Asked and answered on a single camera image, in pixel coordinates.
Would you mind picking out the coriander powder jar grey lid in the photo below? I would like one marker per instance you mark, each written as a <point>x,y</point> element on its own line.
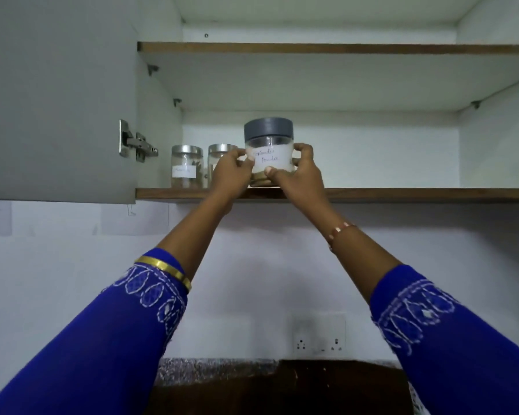
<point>268,127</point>

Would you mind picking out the jar silver lid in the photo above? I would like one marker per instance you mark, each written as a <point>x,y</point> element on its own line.
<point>187,159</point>
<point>220,149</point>

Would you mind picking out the white shelf with wooden edge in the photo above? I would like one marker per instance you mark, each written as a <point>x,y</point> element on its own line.
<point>328,82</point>

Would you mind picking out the person's left hand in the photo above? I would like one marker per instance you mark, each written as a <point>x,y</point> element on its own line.
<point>231,174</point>

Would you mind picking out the person's right hand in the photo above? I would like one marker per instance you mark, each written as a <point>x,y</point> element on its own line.
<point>307,185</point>

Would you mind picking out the person's left forearm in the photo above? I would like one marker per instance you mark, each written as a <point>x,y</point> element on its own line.
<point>194,237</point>

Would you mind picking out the brown wooden cabinet door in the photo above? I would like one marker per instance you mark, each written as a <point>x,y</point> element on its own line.
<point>47,103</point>

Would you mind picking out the brown wooden wall cabinet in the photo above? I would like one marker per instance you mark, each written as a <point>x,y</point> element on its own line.
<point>372,155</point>

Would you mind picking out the white wall socket plate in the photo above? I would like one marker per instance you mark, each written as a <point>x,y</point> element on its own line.
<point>319,337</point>

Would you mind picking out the metal cabinet door hinge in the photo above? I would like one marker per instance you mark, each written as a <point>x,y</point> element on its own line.
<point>136,142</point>

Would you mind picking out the person's right forearm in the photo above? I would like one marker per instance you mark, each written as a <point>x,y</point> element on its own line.
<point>363,263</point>

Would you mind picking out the gold bangle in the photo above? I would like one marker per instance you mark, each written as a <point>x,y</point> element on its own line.
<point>164,267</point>

